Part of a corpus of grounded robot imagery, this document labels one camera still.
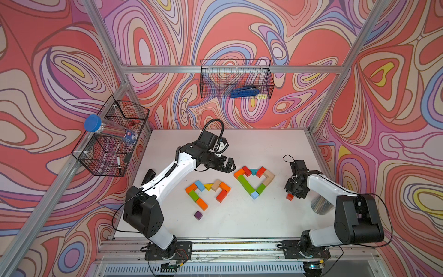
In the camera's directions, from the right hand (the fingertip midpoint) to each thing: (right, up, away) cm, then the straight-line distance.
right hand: (292, 195), depth 89 cm
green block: (-24, +6, +4) cm, 25 cm away
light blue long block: (-49, +5, +2) cm, 49 cm away
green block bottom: (-52, 0, +1) cm, 52 cm away
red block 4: (-37, 0, -2) cm, 37 cm away
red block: (-23, +12, +7) cm, 27 cm away
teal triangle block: (-19, +12, +7) cm, 23 cm away
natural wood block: (-10, +10, +7) cm, 16 cm away
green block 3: (-15, +3, +3) cm, 16 cm away
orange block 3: (-35, +4, +3) cm, 36 cm away
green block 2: (-22, +2, +1) cm, 22 cm away
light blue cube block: (-20, 0, -1) cm, 20 cm away
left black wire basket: (-88, +22, -16) cm, 92 cm away
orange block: (-53, +4, +2) cm, 53 cm away
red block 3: (-2, 0, -3) cm, 3 cm away
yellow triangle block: (-44, +4, +1) cm, 44 cm away
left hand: (-33, +17, -10) cm, 39 cm away
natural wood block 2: (-40, +5, +2) cm, 41 cm away
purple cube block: (-48, -7, -7) cm, 50 cm away
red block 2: (-15, +12, +7) cm, 20 cm away
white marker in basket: (-80, +18, -18) cm, 84 cm away
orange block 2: (-47, -3, -3) cm, 48 cm away
